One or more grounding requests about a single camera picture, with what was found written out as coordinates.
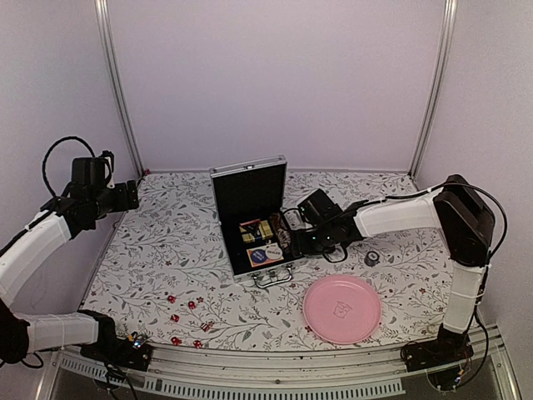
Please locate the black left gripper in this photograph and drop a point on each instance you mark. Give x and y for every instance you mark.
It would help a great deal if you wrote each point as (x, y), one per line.
(123, 202)

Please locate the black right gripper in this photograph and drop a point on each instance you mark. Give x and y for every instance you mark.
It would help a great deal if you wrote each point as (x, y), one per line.
(300, 246)

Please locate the small stack poker chips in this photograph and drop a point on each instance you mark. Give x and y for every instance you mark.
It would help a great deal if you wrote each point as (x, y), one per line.
(371, 259)

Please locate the aluminium poker set case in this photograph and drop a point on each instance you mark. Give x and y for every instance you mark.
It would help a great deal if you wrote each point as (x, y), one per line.
(248, 197)

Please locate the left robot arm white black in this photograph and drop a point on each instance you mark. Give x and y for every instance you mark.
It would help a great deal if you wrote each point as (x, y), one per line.
(89, 197)

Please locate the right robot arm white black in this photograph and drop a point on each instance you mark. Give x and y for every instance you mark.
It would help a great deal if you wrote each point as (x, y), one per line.
(455, 207)

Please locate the row of poker chips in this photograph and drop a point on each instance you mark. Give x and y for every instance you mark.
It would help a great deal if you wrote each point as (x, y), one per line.
(282, 234)

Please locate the gold playing card deck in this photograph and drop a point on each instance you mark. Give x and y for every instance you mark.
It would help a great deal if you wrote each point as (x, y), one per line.
(255, 230)

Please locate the blue round blind button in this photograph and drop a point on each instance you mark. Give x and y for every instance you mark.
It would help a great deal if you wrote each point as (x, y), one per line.
(258, 257)

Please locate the pink plastic plate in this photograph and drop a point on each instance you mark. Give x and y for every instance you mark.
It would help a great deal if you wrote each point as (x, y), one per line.
(342, 309)

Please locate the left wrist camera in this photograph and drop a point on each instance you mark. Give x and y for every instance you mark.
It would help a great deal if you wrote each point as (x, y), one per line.
(108, 161)

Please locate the front aluminium rail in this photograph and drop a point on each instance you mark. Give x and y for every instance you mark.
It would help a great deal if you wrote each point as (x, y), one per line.
(358, 373)

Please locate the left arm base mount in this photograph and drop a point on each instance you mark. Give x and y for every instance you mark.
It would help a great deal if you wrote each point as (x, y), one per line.
(132, 352)

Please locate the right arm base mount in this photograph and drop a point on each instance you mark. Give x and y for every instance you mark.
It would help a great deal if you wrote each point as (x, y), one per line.
(434, 353)

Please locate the left aluminium frame post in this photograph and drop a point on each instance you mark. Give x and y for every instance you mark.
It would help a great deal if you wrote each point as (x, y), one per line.
(109, 51)

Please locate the aluminium frame post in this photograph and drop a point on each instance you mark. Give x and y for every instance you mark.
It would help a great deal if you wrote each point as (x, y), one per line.
(109, 51)
(438, 77)

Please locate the right aluminium frame post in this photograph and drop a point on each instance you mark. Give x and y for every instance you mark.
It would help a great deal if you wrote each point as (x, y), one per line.
(438, 77)

